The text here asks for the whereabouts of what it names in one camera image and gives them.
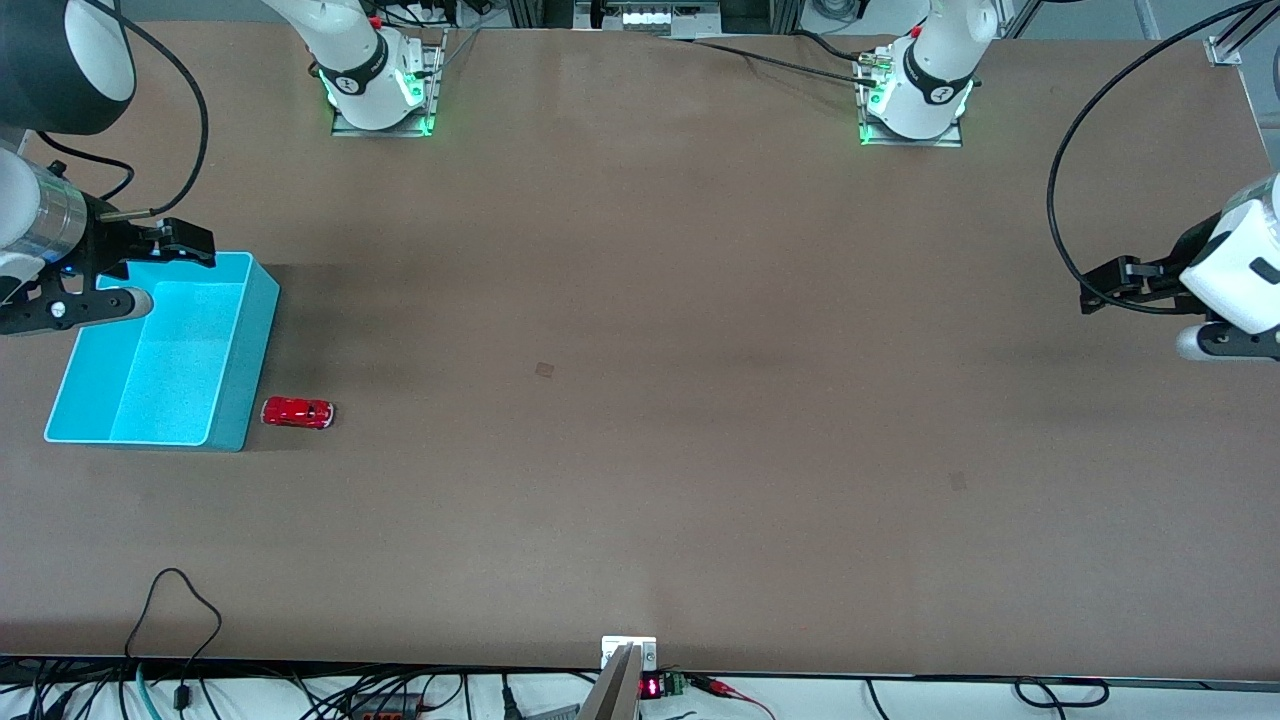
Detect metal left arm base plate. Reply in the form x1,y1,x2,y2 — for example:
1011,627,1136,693
858,45,964,149

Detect red clip wire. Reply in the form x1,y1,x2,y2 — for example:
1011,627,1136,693
690,675,776,720

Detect long black table cable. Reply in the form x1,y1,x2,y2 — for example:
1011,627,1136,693
660,35,883,86

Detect black coiled cable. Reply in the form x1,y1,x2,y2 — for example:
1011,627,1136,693
865,678,1111,720

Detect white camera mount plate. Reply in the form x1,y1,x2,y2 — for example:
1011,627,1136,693
601,636,658,671

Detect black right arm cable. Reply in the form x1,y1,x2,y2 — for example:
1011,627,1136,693
40,0,210,216

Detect red beetle toy car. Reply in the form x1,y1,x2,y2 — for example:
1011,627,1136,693
261,396,338,430

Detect aluminium frame corner bracket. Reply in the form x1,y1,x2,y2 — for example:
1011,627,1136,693
1205,0,1280,67

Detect thin black looped cable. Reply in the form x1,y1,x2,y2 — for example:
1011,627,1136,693
125,568,223,706

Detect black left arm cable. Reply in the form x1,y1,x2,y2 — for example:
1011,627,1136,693
1046,0,1280,317

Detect blue plastic box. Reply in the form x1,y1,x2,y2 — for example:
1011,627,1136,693
43,250,282,453

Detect grey metal camera bar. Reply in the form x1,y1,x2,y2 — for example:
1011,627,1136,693
578,645,641,720

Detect white lit device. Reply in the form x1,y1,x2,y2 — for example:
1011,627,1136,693
575,0,721,36

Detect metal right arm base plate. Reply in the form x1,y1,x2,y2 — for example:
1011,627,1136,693
331,30,446,138

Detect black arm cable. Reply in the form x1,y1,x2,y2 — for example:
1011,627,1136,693
1046,0,1280,317
40,0,210,216

